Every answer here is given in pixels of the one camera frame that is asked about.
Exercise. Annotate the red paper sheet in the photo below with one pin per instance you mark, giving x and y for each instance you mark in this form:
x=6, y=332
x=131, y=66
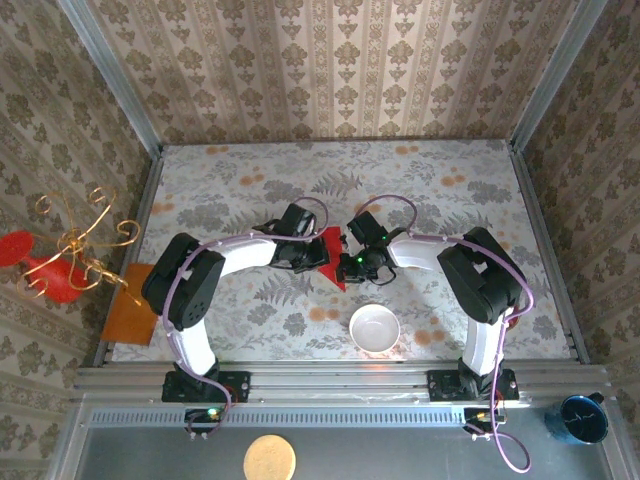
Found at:
x=334, y=237

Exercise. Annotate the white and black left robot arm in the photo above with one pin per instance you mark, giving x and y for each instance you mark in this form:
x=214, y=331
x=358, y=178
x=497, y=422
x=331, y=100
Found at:
x=195, y=347

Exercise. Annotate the white bowl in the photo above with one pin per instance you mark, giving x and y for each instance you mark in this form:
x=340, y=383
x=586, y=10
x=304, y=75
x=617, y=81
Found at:
x=375, y=327

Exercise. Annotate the floral tablecloth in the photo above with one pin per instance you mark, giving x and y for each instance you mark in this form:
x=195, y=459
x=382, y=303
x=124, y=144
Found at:
x=240, y=165

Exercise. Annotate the red patterned round disc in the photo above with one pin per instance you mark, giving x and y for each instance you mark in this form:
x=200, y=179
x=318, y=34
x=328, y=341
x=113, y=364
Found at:
x=512, y=322

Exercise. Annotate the orange wooden board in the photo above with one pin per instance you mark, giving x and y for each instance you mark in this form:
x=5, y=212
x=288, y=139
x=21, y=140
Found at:
x=130, y=312

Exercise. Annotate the grey metal shelf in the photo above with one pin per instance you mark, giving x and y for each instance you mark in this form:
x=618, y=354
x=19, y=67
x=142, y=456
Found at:
x=400, y=455

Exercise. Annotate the round cork coaster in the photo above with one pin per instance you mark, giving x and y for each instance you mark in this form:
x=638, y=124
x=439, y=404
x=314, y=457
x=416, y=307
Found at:
x=270, y=457

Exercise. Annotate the red vase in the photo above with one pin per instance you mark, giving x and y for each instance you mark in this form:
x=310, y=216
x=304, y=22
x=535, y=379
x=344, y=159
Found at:
x=50, y=280

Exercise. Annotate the dark blue mug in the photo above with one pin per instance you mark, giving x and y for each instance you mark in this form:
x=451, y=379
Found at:
x=580, y=420

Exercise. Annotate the aluminium frame cross rail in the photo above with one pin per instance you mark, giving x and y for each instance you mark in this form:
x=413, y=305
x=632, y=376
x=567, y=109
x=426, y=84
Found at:
x=340, y=382

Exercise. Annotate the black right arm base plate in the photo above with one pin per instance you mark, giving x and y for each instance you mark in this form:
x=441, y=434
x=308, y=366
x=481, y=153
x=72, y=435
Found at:
x=442, y=386

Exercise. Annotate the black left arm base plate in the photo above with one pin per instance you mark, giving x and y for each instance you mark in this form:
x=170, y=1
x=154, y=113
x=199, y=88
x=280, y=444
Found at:
x=235, y=387

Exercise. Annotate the aluminium side rail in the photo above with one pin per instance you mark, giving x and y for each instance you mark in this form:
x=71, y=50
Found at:
x=534, y=200
x=145, y=200

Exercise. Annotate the aluminium frame post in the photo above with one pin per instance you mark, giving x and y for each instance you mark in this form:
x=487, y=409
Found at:
x=555, y=75
x=114, y=75

